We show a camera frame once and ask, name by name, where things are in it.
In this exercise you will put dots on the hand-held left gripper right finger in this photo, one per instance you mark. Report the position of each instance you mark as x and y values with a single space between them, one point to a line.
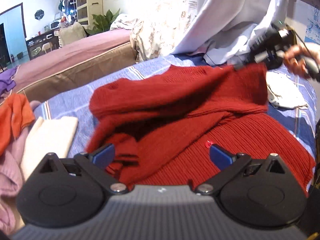
220 157

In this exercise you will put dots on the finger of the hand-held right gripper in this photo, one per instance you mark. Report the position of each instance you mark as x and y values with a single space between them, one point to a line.
243 62

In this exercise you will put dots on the cream storage cabinet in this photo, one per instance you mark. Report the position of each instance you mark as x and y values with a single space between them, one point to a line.
88 6

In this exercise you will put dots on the brown bed with mauve cover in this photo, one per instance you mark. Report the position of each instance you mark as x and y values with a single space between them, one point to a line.
75 52

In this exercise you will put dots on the green potted plant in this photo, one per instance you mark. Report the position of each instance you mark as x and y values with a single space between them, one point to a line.
102 23

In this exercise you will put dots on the person's right hand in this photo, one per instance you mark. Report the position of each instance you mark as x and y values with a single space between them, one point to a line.
298 60

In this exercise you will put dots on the white hanging sheet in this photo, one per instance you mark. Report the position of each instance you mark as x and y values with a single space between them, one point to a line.
225 10

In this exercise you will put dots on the red knit sweater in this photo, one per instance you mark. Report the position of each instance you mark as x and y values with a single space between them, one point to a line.
225 135

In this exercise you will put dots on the pink knit sweater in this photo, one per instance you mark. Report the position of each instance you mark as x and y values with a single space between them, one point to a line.
10 170

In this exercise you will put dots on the cream folded cloth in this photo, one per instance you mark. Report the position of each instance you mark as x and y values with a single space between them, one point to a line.
50 135

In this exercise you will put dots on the dark wooden sideboard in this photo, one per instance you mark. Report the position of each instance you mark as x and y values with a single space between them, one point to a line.
42 43

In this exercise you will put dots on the wall poster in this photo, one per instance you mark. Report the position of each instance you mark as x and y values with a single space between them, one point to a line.
310 20

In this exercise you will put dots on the beige cushion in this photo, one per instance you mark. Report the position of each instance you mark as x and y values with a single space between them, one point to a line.
72 33

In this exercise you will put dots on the black octagonal wall sign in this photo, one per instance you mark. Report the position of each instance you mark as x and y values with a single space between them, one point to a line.
39 14

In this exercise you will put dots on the white microwave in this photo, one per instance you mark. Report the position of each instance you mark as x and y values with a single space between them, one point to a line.
54 25

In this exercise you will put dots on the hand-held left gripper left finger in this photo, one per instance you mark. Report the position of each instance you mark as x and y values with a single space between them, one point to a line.
105 153

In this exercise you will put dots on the purple garment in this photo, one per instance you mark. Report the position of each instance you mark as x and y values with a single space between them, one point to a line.
7 80

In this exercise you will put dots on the orange garment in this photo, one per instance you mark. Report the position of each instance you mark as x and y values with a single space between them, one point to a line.
17 115

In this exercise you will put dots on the dark framed doorway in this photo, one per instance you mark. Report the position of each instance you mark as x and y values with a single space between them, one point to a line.
12 35

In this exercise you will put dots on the floral duvet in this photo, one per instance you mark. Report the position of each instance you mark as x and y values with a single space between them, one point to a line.
162 25

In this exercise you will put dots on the white garment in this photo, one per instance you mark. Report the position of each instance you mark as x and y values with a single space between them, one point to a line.
282 90

